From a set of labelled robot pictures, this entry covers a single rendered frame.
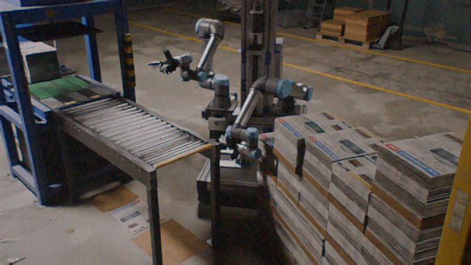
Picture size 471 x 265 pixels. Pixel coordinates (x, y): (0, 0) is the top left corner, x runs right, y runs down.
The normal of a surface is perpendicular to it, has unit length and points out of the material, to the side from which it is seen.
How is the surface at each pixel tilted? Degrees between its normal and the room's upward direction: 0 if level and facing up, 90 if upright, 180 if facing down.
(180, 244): 0
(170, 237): 0
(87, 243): 0
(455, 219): 90
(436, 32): 90
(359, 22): 90
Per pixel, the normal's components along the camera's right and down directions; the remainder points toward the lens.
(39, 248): 0.00, -0.91
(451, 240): -0.94, 0.15
